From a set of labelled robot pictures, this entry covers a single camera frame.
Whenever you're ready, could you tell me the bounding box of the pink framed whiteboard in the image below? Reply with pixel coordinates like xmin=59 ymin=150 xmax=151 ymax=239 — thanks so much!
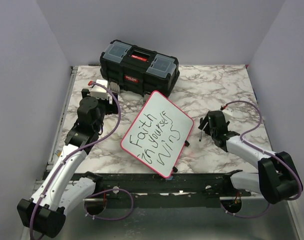
xmin=120 ymin=91 xmax=194 ymax=178

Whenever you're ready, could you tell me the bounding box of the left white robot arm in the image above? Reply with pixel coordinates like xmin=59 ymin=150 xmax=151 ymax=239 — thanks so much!
xmin=17 ymin=89 xmax=120 ymax=239

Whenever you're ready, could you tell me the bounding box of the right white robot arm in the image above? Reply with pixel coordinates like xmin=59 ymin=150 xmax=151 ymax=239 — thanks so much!
xmin=198 ymin=110 xmax=303 ymax=204

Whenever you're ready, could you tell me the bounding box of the black plastic toolbox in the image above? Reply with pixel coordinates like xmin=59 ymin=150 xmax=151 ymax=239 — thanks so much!
xmin=100 ymin=39 xmax=180 ymax=101

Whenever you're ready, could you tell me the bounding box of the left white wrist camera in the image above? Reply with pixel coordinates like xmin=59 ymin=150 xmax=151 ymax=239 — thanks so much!
xmin=88 ymin=79 xmax=113 ymax=104

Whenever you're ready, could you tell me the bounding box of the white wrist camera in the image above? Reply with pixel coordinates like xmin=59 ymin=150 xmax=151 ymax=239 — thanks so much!
xmin=220 ymin=105 xmax=234 ymax=122
xmin=88 ymin=79 xmax=113 ymax=104

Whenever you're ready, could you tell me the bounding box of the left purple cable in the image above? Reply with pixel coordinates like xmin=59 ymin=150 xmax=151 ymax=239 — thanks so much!
xmin=29 ymin=82 xmax=134 ymax=240

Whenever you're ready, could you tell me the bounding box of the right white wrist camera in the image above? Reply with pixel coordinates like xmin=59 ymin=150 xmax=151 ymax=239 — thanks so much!
xmin=220 ymin=105 xmax=234 ymax=122

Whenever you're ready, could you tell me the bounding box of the aluminium frame rail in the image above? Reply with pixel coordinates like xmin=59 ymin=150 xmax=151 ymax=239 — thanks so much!
xmin=32 ymin=65 xmax=79 ymax=192

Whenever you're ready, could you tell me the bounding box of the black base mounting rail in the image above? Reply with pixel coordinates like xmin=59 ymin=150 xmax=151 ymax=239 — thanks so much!
xmin=41 ymin=171 xmax=262 ymax=209

